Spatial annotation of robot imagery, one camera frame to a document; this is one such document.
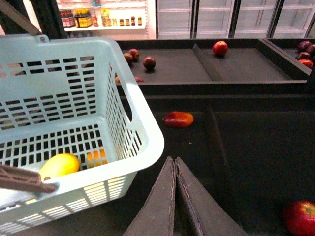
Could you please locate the red apple bottom right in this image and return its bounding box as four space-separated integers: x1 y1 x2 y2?
283 200 315 236

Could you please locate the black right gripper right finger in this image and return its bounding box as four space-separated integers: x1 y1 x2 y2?
174 157 247 236

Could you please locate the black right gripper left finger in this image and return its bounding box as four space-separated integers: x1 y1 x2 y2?
124 157 176 236

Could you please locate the light blue plastic basket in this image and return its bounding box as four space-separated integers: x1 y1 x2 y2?
0 34 164 236

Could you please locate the red orange mango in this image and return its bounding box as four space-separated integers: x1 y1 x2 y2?
163 111 194 128

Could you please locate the red apple on shelf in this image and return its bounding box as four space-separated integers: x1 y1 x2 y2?
213 41 228 56

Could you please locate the yellow mango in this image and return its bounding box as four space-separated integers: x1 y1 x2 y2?
38 153 80 182

